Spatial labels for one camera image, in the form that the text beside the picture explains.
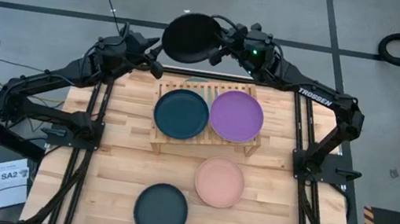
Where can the dark navy plate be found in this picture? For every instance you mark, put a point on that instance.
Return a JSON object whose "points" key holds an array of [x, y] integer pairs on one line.
{"points": [[181, 114]]}

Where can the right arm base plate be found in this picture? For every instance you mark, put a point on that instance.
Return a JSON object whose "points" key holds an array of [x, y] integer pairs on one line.
{"points": [[327, 178]]}

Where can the wooden slatted shelf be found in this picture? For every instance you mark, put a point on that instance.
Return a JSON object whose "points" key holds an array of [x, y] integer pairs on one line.
{"points": [[209, 89]]}

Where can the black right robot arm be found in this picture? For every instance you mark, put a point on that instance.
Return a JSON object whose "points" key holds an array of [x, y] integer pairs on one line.
{"points": [[314, 97]]}

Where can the dark grey plate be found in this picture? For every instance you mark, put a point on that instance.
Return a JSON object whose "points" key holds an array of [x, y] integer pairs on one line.
{"points": [[160, 211]]}

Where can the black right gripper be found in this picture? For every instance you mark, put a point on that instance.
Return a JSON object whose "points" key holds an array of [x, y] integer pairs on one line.
{"points": [[241, 40]]}

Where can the black aluminium table frame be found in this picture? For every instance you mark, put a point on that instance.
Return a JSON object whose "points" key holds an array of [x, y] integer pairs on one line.
{"points": [[190, 72]]}

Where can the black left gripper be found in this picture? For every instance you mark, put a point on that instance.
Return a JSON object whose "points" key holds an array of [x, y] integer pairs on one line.
{"points": [[139, 51]]}

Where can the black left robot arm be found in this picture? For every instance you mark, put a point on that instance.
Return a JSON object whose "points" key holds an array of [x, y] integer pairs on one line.
{"points": [[50, 77]]}

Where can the white printed paper sheet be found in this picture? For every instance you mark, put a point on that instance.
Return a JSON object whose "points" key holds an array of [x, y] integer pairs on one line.
{"points": [[9, 194]]}

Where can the purple plate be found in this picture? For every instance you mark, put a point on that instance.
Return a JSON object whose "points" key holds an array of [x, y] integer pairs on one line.
{"points": [[236, 116]]}

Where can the pink plate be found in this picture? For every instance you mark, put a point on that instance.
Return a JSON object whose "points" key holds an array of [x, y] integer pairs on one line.
{"points": [[219, 181]]}

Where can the black plate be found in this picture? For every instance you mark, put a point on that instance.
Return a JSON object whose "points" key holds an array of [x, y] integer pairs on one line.
{"points": [[192, 38]]}

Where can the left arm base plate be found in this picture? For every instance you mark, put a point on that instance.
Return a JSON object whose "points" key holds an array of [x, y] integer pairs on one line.
{"points": [[60, 141]]}

